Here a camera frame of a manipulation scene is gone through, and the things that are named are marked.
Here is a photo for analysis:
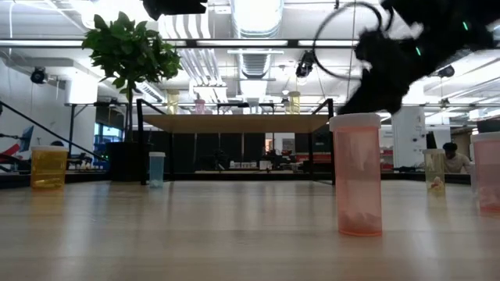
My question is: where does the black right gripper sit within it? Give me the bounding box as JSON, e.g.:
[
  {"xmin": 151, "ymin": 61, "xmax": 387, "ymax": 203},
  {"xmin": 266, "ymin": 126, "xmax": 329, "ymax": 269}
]
[{"xmin": 337, "ymin": 29, "xmax": 423, "ymax": 116}]

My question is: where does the yellow pill bottle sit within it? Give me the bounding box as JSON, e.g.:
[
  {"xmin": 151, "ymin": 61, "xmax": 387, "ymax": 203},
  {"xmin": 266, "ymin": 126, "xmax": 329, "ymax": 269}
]
[
  {"xmin": 166, "ymin": 89, "xmax": 180, "ymax": 116},
  {"xmin": 288, "ymin": 91, "xmax": 302, "ymax": 116}
]

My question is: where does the salmon pill bottle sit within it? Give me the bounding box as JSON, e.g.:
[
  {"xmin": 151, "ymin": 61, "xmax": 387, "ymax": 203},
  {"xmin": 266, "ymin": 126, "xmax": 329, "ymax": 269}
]
[
  {"xmin": 470, "ymin": 131, "xmax": 500, "ymax": 214},
  {"xmin": 329, "ymin": 112, "xmax": 383, "ymax": 237}
]

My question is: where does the yellow bottle with orange pills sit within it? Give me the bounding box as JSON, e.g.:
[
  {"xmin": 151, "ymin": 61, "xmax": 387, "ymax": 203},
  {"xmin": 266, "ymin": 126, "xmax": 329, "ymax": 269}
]
[{"xmin": 423, "ymin": 148, "xmax": 446, "ymax": 195}]

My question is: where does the large orange bottle white cap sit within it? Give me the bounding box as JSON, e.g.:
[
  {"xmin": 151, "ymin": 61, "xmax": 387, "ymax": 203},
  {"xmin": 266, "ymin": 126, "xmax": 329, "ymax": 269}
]
[{"xmin": 30, "ymin": 145, "xmax": 70, "ymax": 191}]

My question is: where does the white building pillar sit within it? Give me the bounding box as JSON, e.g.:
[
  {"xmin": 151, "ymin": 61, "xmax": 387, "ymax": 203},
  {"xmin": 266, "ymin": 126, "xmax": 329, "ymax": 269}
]
[{"xmin": 391, "ymin": 105, "xmax": 427, "ymax": 169}]

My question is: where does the red tool cabinet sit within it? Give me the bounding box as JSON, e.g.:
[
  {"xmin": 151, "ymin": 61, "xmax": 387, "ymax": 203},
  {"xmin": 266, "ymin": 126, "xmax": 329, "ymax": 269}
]
[{"xmin": 295, "ymin": 152, "xmax": 333, "ymax": 165}]

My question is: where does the person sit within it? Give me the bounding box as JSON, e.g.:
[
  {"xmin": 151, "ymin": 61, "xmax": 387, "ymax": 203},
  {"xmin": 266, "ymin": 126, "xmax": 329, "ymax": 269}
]
[{"xmin": 442, "ymin": 141, "xmax": 473, "ymax": 175}]

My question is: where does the green leafy plant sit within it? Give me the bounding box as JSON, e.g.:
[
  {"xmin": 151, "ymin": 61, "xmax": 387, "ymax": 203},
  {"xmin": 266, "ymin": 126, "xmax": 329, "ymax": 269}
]
[{"xmin": 80, "ymin": 10, "xmax": 184, "ymax": 144}]

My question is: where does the black plant pot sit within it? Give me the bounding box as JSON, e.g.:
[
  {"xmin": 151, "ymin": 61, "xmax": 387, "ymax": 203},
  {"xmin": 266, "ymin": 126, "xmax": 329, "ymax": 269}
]
[{"xmin": 105, "ymin": 140, "xmax": 148, "ymax": 183}]

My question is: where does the black metal mounting frame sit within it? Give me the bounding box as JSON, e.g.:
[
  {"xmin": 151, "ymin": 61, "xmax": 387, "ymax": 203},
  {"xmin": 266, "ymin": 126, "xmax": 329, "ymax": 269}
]
[
  {"xmin": 0, "ymin": 171, "xmax": 110, "ymax": 190},
  {"xmin": 335, "ymin": 171, "xmax": 472, "ymax": 185}
]

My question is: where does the black cable loop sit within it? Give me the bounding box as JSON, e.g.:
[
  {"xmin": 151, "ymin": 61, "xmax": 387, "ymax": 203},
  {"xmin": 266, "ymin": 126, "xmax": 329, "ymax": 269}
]
[{"xmin": 312, "ymin": 1, "xmax": 386, "ymax": 82}]

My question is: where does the wooden shelf black metal frame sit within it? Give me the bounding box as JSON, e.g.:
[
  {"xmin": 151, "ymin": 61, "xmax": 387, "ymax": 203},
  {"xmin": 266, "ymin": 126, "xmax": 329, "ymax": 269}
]
[{"xmin": 135, "ymin": 98, "xmax": 337, "ymax": 187}]

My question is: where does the silver ventilation duct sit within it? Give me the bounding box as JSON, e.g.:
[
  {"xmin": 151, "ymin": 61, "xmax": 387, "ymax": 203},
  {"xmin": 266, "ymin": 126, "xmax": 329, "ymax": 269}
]
[{"xmin": 229, "ymin": 0, "xmax": 285, "ymax": 39}]

